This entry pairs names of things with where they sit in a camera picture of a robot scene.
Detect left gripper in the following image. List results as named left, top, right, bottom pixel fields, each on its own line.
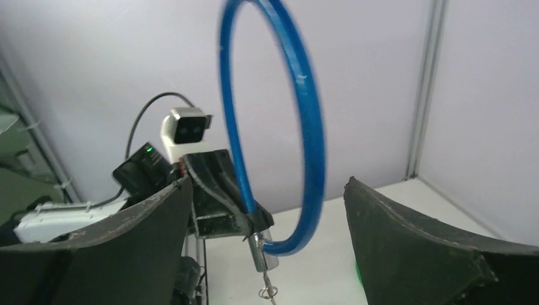
left=179, top=149, right=274, bottom=239

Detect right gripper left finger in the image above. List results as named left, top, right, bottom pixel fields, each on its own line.
left=1, top=177, right=193, bottom=304

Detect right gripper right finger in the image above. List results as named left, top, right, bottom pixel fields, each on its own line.
left=343, top=177, right=538, bottom=304

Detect blue cable lock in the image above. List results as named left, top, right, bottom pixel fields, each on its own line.
left=217, top=0, right=327, bottom=273

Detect blue lock keys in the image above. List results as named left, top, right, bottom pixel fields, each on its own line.
left=258, top=271, right=278, bottom=305

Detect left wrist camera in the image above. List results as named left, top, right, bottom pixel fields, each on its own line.
left=160, top=107, right=213, bottom=163

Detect left camera cable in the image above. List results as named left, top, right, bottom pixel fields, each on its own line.
left=94, top=91, right=195, bottom=208

